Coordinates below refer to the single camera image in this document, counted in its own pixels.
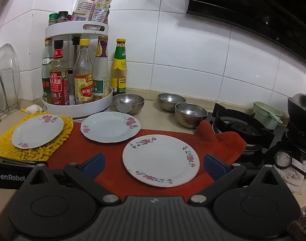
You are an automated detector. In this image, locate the green plastic scoop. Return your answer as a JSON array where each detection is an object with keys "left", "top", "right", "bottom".
[{"left": 253, "top": 101, "right": 283, "bottom": 130}]

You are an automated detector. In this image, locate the large floral white plate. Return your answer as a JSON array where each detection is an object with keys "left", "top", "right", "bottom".
[{"left": 122, "top": 134, "right": 201, "bottom": 188}]

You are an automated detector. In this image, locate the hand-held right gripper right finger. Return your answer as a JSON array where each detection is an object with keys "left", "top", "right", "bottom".
[{"left": 188, "top": 153, "right": 291, "bottom": 205}]

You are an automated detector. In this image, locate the small floral white plate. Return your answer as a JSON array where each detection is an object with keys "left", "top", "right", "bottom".
[{"left": 11, "top": 115, "right": 64, "bottom": 149}]

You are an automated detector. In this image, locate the black range hood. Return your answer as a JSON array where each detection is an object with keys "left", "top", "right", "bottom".
[{"left": 186, "top": 0, "right": 306, "bottom": 68}]

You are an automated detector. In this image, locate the stainless steel bowl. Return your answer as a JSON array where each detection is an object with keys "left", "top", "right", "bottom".
[
  {"left": 157, "top": 93, "right": 186, "bottom": 112},
  {"left": 112, "top": 93, "right": 145, "bottom": 114},
  {"left": 174, "top": 103, "right": 209, "bottom": 129}
]

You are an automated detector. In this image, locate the dark bottle with black pourer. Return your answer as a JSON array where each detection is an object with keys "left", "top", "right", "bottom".
[{"left": 71, "top": 37, "right": 81, "bottom": 71}]

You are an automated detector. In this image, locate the white two-tier turntable rack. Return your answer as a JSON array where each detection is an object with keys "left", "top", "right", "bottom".
[{"left": 41, "top": 21, "right": 114, "bottom": 118}]

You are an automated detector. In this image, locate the glass pot lid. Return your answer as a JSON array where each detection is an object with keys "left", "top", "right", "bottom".
[{"left": 0, "top": 43, "right": 21, "bottom": 111}]

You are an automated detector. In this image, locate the wire lid rack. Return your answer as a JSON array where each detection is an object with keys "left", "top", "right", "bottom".
[{"left": 0, "top": 75, "right": 20, "bottom": 122}]

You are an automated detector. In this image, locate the black wok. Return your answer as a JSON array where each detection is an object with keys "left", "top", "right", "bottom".
[{"left": 287, "top": 93, "right": 306, "bottom": 126}]

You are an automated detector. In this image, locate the black gas stove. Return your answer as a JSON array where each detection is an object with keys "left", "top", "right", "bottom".
[{"left": 208, "top": 103, "right": 306, "bottom": 181}]

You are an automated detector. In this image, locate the red cloth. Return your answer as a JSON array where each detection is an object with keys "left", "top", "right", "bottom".
[{"left": 47, "top": 119, "right": 247, "bottom": 199}]

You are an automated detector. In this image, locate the yellow chenille mat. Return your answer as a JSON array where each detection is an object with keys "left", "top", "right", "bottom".
[{"left": 0, "top": 112, "right": 74, "bottom": 161}]

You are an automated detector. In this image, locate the purple label white bottle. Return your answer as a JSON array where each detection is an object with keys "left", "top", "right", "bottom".
[{"left": 93, "top": 36, "right": 110, "bottom": 98}]

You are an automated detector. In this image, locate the green glass bottle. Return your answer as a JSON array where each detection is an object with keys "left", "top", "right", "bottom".
[{"left": 42, "top": 38, "right": 54, "bottom": 103}]

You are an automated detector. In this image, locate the scalloped floral white plate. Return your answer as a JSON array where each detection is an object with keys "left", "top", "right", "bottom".
[{"left": 80, "top": 111, "right": 141, "bottom": 142}]

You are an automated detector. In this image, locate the garlic bulb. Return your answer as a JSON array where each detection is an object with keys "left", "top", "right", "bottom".
[{"left": 26, "top": 104, "right": 43, "bottom": 113}]

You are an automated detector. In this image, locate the red label soy sauce bottle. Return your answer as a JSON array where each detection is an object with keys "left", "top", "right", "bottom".
[{"left": 49, "top": 40, "right": 70, "bottom": 106}]

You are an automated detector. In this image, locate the yellow-green label sauce bottle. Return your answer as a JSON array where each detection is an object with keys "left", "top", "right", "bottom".
[{"left": 111, "top": 39, "right": 128, "bottom": 96}]

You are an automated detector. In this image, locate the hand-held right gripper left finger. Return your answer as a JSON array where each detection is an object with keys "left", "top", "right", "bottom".
[{"left": 24, "top": 153, "right": 121, "bottom": 204}]

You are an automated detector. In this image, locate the white rag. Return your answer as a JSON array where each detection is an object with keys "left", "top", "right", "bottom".
[{"left": 275, "top": 153, "right": 306, "bottom": 195}]

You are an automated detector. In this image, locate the yellow and green seasoning packet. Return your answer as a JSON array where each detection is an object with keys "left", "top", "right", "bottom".
[{"left": 91, "top": 0, "right": 112, "bottom": 23}]

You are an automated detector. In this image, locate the yellow cap vinegar bottle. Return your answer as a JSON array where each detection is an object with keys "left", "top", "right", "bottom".
[{"left": 74, "top": 39, "right": 94, "bottom": 104}]

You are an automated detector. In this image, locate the red and white seasoning packet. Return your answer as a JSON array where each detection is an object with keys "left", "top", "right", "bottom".
[{"left": 73, "top": 0, "right": 99, "bottom": 21}]

